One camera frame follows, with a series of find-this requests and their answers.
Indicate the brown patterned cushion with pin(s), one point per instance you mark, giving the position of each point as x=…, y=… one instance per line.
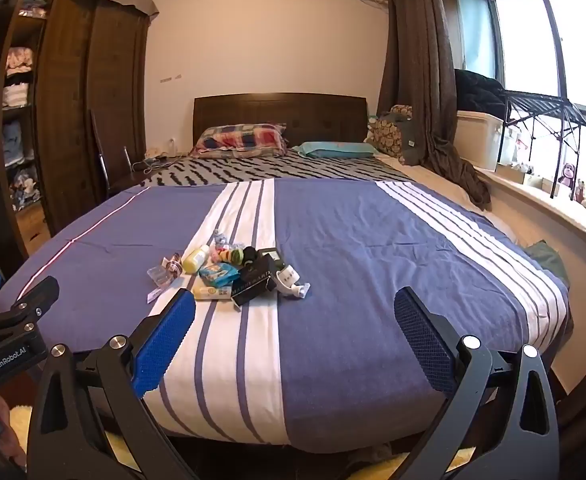
x=388, y=132

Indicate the person's left hand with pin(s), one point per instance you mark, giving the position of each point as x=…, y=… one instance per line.
x=4, y=427

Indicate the dark green box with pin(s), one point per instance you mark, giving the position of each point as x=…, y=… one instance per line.
x=268, y=252

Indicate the black jacket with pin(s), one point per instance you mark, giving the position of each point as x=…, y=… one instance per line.
x=478, y=95

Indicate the plaid pillow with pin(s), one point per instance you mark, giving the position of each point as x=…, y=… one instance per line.
x=243, y=139

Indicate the yellow plastic bottle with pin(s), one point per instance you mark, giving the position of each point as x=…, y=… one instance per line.
x=194, y=260

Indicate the yellow white tube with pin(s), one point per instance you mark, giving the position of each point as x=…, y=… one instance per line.
x=212, y=293

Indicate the teal pillow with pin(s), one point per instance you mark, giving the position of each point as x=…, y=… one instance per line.
x=333, y=149

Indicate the clear plastic package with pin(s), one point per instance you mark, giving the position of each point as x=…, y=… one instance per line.
x=165, y=272

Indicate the pink white folded clothes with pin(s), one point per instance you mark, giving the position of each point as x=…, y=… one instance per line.
x=19, y=62

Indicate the blue knitted toy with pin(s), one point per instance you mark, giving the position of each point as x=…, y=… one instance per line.
x=219, y=237

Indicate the dark wooden wardrobe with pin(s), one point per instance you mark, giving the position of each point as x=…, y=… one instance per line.
x=113, y=110

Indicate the dark wooden headboard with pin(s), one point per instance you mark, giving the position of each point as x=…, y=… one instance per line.
x=283, y=107

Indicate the colourful knitted caterpillar toy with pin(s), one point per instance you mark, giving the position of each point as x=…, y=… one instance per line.
x=225, y=255

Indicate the window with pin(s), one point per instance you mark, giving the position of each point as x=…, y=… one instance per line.
x=528, y=45

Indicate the grey green cushion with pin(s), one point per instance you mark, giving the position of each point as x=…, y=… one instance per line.
x=412, y=140

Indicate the purple plush monkey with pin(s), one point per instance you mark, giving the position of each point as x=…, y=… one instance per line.
x=567, y=175

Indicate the white storage box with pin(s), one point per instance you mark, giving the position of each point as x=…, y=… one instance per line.
x=475, y=140

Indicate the black folding rack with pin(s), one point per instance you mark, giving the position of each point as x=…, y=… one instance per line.
x=548, y=105

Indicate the blue folded clothes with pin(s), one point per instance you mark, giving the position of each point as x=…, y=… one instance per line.
x=14, y=142

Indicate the black printed box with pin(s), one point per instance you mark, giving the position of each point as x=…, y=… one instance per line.
x=253, y=282

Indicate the green cloth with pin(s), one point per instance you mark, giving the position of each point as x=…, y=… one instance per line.
x=548, y=267

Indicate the zebra patterned blanket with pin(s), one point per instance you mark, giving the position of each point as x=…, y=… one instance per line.
x=273, y=170

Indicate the brown curtain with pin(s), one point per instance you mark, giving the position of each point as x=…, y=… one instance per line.
x=413, y=60

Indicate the white paper strip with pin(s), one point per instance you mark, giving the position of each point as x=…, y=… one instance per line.
x=155, y=296

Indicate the blue snack packet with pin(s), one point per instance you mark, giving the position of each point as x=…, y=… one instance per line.
x=219, y=275

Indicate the teal roller blind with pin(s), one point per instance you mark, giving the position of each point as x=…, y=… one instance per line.
x=473, y=25

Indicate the dark metal chair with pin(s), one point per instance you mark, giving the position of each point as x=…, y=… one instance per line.
x=98, y=150

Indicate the blue white striped bedsheet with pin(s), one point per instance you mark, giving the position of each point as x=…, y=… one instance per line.
x=348, y=285

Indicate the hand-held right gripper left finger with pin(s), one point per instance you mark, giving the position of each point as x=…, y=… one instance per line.
x=165, y=345

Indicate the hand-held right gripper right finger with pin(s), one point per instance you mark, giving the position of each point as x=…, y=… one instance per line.
x=423, y=345

